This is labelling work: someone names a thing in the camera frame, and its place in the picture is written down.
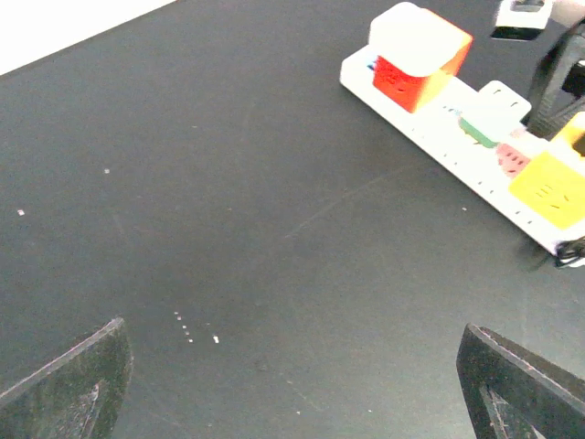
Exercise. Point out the yellow cube socket adapter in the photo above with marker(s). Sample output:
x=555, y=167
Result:
x=552, y=182

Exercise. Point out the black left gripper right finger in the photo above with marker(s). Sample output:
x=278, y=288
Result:
x=511, y=392

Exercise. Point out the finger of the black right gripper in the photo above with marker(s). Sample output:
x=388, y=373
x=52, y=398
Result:
x=556, y=93

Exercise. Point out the white power strip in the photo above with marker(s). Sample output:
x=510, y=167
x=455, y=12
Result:
x=487, y=172

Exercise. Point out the green plug adapter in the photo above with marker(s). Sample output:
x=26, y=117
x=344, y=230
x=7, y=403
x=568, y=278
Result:
x=479, y=137

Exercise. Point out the red cube socket adapter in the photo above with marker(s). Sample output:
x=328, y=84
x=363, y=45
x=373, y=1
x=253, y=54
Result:
x=411, y=93

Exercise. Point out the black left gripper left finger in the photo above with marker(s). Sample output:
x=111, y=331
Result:
x=78, y=394

